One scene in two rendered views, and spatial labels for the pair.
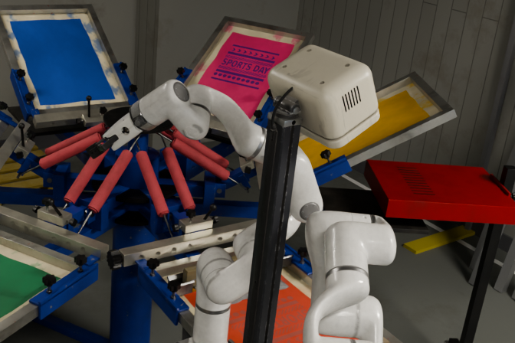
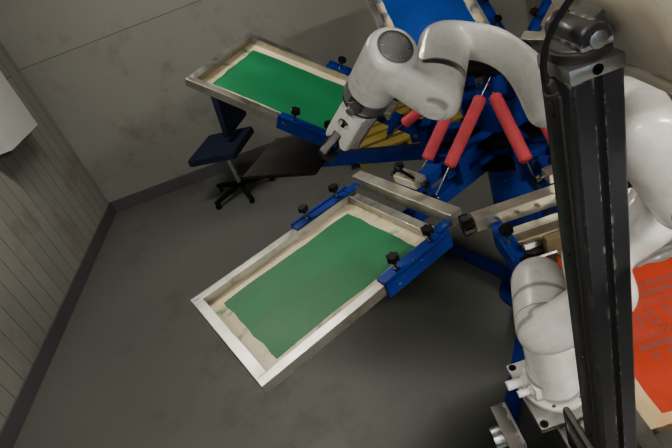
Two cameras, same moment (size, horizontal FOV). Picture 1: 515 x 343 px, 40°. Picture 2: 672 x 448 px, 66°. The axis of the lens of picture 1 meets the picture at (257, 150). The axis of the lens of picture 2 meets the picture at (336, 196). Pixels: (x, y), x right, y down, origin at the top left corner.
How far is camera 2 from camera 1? 98 cm
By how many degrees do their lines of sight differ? 37
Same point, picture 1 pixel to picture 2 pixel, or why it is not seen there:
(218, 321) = (556, 361)
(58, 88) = not seen: hidden behind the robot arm
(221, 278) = (536, 323)
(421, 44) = not seen: outside the picture
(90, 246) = (441, 212)
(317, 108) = (654, 21)
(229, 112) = (507, 56)
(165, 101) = (370, 71)
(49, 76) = (415, 29)
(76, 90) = not seen: hidden behind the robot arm
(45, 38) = not seen: outside the picture
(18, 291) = (373, 264)
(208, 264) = (520, 292)
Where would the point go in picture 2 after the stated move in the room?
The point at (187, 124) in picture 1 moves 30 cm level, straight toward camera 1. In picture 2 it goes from (418, 99) to (333, 249)
